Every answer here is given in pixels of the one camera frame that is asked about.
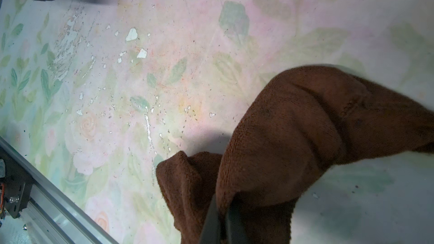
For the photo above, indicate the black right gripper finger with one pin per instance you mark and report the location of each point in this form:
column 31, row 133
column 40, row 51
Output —
column 230, row 229

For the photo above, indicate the brown wiping cloth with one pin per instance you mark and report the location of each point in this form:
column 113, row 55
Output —
column 305, row 120

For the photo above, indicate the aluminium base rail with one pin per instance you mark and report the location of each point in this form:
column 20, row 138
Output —
column 50, row 217

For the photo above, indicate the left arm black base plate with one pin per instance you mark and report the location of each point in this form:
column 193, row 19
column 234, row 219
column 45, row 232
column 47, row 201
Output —
column 16, row 185

